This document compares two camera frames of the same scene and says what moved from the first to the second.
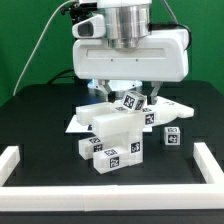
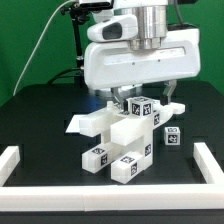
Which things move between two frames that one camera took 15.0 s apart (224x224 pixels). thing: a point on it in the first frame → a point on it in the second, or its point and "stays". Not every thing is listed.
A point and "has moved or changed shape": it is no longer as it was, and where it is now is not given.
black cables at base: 60,73 stays
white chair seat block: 131,140 → 143,146
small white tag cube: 87,147 → 95,158
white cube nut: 134,101 has moved or changed shape
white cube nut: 172,136 stays
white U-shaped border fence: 113,197 stays
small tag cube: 110,160 → 126,167
